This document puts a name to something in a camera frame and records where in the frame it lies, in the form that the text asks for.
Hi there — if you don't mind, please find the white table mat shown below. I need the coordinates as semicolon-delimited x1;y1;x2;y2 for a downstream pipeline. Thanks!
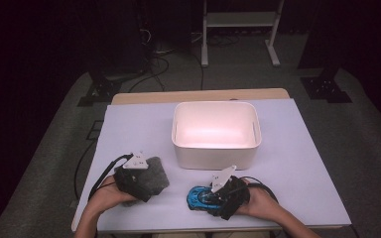
72;98;352;233

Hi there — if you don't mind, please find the right hand-held gripper cable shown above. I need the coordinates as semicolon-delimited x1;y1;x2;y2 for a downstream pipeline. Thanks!
243;176;280;204

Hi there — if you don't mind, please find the grey felt pouch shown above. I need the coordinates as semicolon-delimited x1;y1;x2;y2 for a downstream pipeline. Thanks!
113;156;171;208

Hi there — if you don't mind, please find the person's left hand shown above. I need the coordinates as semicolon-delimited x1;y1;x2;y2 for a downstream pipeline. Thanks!
84;175;137;215

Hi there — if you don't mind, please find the hand-held gripper cable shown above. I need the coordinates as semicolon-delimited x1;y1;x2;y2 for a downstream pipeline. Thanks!
87;153;135;201
243;176;280;204

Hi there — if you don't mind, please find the black cable beside table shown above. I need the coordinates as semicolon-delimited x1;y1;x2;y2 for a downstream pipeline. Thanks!
73;138;97;201

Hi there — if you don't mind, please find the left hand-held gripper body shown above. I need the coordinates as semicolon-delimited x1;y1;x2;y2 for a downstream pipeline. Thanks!
112;151;147;199

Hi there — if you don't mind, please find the white metal stand frame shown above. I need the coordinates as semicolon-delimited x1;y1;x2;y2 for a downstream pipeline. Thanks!
200;0;286;68

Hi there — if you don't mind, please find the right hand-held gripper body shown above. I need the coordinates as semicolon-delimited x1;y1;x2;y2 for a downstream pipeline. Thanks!
207;165;251;221

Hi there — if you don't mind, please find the bundle of floor cables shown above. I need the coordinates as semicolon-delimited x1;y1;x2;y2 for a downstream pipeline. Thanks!
138;9;177;58

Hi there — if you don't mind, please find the white plastic storage bin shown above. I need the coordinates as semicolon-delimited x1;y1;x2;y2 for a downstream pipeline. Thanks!
171;100;263;172

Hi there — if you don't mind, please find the left hand-held gripper cable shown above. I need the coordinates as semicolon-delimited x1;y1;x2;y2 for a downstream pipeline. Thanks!
87;153;135;201

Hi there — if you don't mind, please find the black stand base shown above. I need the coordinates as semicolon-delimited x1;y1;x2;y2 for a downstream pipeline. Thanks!
299;66;353;104
76;69;124;108

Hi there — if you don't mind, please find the person's right hand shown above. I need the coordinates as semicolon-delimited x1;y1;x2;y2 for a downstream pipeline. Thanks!
235;179;280;220

